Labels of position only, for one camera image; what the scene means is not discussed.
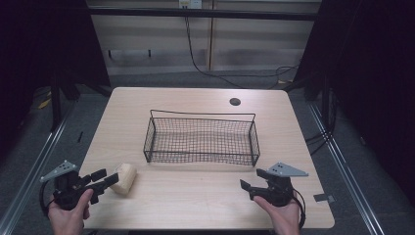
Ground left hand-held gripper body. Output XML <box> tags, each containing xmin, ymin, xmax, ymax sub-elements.
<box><xmin>39</xmin><ymin>160</ymin><xmax>101</xmax><ymax>212</ymax></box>

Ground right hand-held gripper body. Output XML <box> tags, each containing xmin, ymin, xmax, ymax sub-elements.
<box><xmin>249</xmin><ymin>162</ymin><xmax>309</xmax><ymax>208</ymax></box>

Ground beige bread roll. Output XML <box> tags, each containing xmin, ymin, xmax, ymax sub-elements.
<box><xmin>109</xmin><ymin>163</ymin><xmax>138</xmax><ymax>196</ymax></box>

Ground black wire mesh basket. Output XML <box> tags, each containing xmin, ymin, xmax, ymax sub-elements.
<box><xmin>143</xmin><ymin>109</ymin><xmax>261</xmax><ymax>167</ymax></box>

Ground person's right hand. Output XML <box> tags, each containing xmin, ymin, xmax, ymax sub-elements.
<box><xmin>254</xmin><ymin>195</ymin><xmax>301</xmax><ymax>235</ymax></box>

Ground person's left hand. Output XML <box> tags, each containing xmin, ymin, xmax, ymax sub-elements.
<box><xmin>48</xmin><ymin>188</ymin><xmax>94</xmax><ymax>235</ymax></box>

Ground grey tape piece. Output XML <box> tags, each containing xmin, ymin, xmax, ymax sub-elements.
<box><xmin>313</xmin><ymin>193</ymin><xmax>337</xmax><ymax>204</ymax></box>

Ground black metal stand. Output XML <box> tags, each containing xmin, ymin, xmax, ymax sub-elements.
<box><xmin>49</xmin><ymin>72</ymin><xmax>64</xmax><ymax>132</ymax></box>

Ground yellow floor tape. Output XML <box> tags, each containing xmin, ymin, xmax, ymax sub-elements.
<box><xmin>37</xmin><ymin>97</ymin><xmax>53</xmax><ymax>111</ymax></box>

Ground black curtain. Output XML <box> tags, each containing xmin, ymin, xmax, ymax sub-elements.
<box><xmin>0</xmin><ymin>0</ymin><xmax>112</xmax><ymax>165</ymax></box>
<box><xmin>293</xmin><ymin>0</ymin><xmax>415</xmax><ymax>197</ymax></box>

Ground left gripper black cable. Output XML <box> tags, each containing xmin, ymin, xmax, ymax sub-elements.
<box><xmin>39</xmin><ymin>180</ymin><xmax>56</xmax><ymax>218</ymax></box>

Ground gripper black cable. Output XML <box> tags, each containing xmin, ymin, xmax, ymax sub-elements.
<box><xmin>39</xmin><ymin>180</ymin><xmax>56</xmax><ymax>218</ymax></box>
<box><xmin>291</xmin><ymin>187</ymin><xmax>307</xmax><ymax>230</ymax></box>

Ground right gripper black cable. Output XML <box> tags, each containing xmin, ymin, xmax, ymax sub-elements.
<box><xmin>291</xmin><ymin>187</ymin><xmax>307</xmax><ymax>230</ymax></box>

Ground metal floor rail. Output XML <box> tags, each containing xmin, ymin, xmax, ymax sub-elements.
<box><xmin>0</xmin><ymin>101</ymin><xmax>76</xmax><ymax>235</ymax></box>
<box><xmin>307</xmin><ymin>102</ymin><xmax>390</xmax><ymax>235</ymax></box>

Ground black floor cables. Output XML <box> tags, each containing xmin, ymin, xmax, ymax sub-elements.
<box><xmin>304</xmin><ymin>87</ymin><xmax>339</xmax><ymax>157</ymax></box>

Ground long black wall cable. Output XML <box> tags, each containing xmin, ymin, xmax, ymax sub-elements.
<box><xmin>184</xmin><ymin>16</ymin><xmax>300</xmax><ymax>90</ymax></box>

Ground black horizontal frame bar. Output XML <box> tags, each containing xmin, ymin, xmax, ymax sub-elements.
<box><xmin>87</xmin><ymin>8</ymin><xmax>322</xmax><ymax>22</ymax></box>

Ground white wall power outlet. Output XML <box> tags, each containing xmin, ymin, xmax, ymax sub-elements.
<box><xmin>178</xmin><ymin>0</ymin><xmax>204</xmax><ymax>10</ymax></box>

